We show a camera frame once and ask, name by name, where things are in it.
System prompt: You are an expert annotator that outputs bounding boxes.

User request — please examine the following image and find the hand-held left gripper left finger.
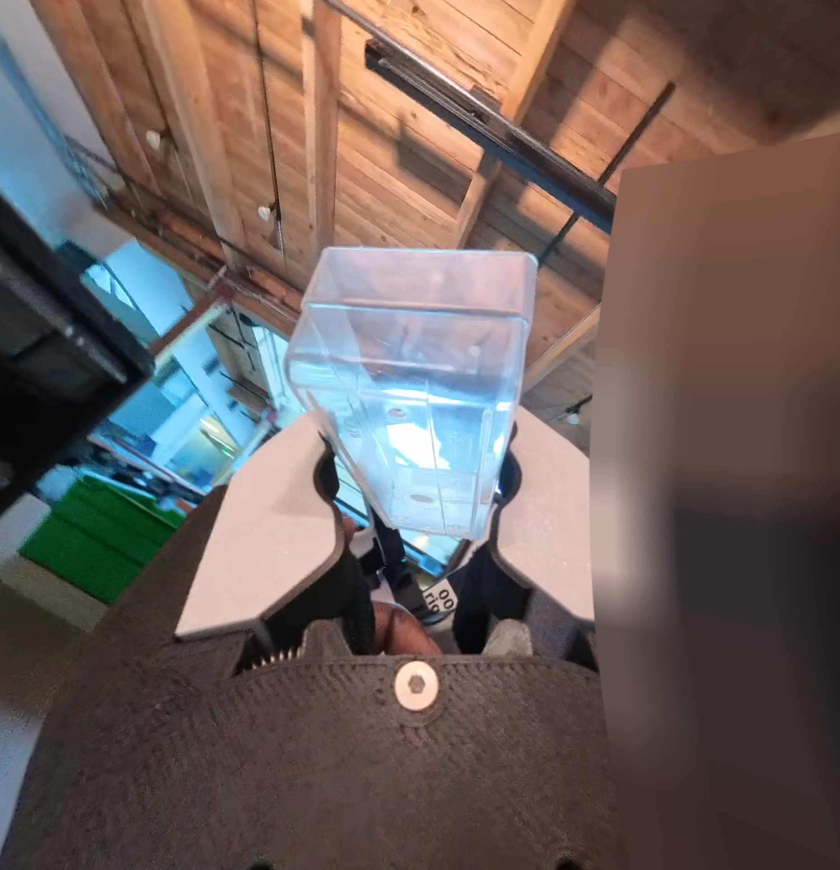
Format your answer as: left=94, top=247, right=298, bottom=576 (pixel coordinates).
left=175, top=411, right=347, bottom=643

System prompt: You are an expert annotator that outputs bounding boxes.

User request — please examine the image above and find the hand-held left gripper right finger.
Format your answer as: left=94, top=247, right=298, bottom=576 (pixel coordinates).
left=491, top=405, right=597, bottom=626

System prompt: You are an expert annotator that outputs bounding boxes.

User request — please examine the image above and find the clear plastic drawer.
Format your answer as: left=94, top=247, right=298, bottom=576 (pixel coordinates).
left=284, top=246, right=538, bottom=542

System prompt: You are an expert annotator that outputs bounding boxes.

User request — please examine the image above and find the black case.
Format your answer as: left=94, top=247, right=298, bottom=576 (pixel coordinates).
left=0, top=175, right=155, bottom=531

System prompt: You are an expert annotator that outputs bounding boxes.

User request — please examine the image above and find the person's right hand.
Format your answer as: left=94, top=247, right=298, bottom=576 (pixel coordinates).
left=371, top=601, right=442, bottom=657

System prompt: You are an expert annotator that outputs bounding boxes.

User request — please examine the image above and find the green plastic crate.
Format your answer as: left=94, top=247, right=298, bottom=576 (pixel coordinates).
left=19, top=474, right=189, bottom=606

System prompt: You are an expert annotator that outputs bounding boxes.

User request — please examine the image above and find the thin dark ceiling rod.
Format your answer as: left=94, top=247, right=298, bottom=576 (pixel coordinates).
left=537, top=82, right=676, bottom=267

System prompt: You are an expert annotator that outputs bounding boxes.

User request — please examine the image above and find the black metal ceiling rail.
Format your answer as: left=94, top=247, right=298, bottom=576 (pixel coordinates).
left=364, top=39, right=618, bottom=236

